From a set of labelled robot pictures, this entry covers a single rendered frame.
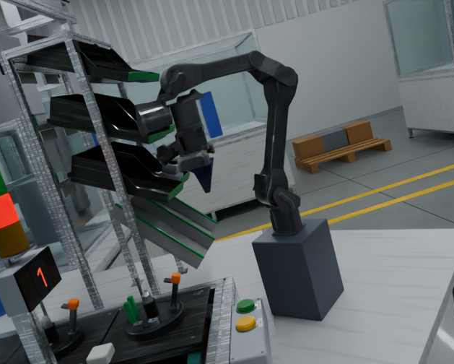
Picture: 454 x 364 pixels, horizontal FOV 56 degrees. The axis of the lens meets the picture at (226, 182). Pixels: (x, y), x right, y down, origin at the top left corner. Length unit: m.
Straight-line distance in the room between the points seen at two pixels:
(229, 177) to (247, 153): 0.34
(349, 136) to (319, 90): 3.40
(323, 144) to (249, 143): 1.93
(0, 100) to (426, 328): 1.90
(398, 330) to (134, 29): 8.88
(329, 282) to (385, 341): 0.20
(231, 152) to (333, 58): 5.65
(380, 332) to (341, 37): 9.40
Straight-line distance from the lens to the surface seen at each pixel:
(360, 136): 6.73
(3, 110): 2.20
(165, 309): 1.02
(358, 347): 0.96
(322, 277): 1.05
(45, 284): 0.83
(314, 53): 9.92
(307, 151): 6.45
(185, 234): 1.28
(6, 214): 0.79
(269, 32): 9.70
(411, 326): 1.00
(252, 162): 4.89
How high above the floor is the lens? 1.42
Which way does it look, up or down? 12 degrees down
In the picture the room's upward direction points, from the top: 16 degrees counter-clockwise
